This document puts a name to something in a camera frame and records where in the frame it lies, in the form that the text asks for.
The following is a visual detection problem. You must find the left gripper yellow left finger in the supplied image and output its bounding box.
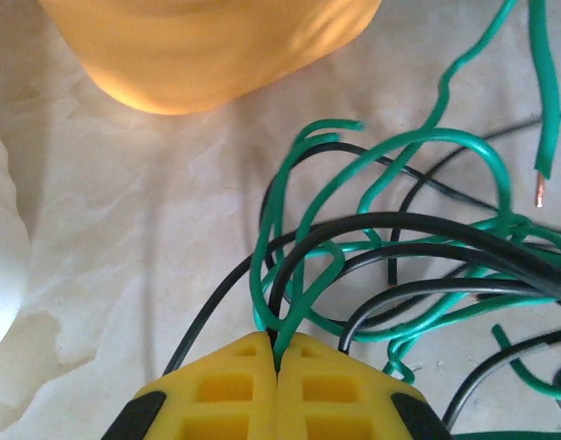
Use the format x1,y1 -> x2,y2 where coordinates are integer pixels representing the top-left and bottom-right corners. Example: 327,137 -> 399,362
101,330 -> 280,440

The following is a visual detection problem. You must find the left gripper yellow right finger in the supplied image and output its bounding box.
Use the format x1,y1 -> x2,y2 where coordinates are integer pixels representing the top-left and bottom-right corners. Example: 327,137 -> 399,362
275,332 -> 457,440

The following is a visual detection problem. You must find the black cable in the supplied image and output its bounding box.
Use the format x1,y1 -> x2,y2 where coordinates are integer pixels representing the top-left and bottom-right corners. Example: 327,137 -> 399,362
162,107 -> 561,440

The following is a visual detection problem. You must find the green cable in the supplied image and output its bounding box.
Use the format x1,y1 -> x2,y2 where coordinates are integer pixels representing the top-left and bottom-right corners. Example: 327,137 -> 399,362
249,118 -> 561,401
421,0 -> 561,208

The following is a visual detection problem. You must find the white plastic bin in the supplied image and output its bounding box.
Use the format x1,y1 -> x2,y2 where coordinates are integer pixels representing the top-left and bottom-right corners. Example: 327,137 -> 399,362
0,80 -> 32,359

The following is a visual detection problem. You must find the orange plastic bin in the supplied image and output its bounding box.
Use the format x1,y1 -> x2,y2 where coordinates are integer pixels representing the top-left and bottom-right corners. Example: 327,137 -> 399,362
37,0 -> 384,116

